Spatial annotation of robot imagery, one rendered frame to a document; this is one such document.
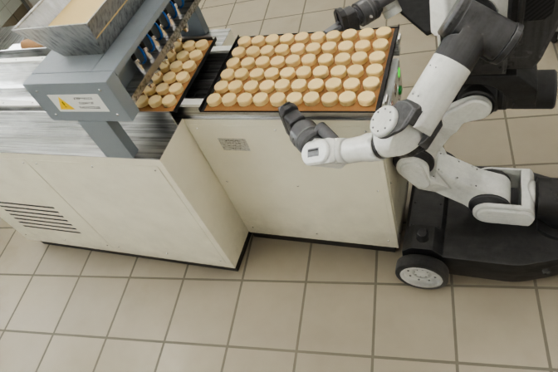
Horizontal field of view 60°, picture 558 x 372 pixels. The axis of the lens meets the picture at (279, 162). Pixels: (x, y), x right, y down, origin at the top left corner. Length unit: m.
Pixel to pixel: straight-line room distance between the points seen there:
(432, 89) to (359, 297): 1.19
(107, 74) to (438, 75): 0.91
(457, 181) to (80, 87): 1.29
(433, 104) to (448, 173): 0.77
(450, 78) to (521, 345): 1.18
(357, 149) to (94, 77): 0.79
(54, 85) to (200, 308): 1.18
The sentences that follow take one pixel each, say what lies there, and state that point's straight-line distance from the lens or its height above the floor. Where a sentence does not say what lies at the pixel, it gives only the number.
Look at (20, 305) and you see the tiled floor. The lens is 2.90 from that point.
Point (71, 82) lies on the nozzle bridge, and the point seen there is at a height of 1.18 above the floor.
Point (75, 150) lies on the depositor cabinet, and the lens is 1.93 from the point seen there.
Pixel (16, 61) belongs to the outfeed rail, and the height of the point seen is 0.90.
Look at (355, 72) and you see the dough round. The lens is 1.54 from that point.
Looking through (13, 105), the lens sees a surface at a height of 0.90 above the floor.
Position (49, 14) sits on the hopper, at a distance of 1.76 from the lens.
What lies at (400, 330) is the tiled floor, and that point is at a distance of 2.04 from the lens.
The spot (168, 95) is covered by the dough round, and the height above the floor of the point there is 0.92.
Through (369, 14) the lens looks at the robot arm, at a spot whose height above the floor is 0.92.
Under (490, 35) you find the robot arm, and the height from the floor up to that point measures 1.20.
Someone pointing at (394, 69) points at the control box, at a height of 0.84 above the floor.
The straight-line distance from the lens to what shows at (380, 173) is 1.69.
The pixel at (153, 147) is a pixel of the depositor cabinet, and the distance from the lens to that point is 1.72.
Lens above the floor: 1.89
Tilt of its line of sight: 46 degrees down
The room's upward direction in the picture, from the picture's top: 23 degrees counter-clockwise
